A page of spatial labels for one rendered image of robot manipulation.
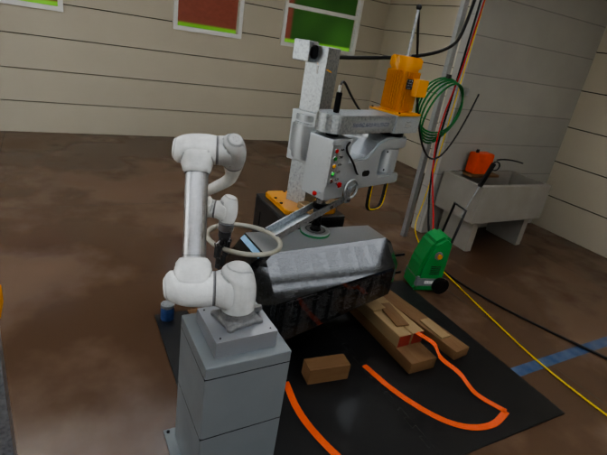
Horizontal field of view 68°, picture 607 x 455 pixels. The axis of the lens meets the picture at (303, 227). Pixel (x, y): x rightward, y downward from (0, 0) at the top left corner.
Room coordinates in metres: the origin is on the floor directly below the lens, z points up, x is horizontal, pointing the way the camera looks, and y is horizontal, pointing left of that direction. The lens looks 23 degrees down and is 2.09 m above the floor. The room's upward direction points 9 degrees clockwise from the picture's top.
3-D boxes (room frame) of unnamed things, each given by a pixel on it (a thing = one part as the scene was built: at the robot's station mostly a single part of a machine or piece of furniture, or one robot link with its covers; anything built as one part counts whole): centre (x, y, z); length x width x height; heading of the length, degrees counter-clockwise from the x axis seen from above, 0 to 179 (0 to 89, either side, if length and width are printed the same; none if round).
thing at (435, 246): (4.01, -1.28, 0.43); 0.35 x 0.35 x 0.87; 16
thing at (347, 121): (3.26, -0.33, 1.60); 0.96 x 0.25 x 0.17; 137
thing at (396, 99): (3.47, -0.55, 1.88); 0.31 x 0.28 x 0.40; 47
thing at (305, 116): (3.72, 0.07, 1.36); 0.35 x 0.35 x 0.41
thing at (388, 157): (3.48, -0.54, 1.32); 0.19 x 0.19 x 0.20
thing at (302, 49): (3.66, 0.20, 2.00); 0.20 x 0.18 x 0.15; 31
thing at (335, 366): (2.43, -0.31, 0.07); 0.30 x 0.12 x 0.12; 115
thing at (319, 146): (3.06, -0.14, 1.30); 0.36 x 0.22 x 0.45; 137
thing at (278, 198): (3.72, 0.07, 0.76); 0.49 x 0.49 x 0.05; 31
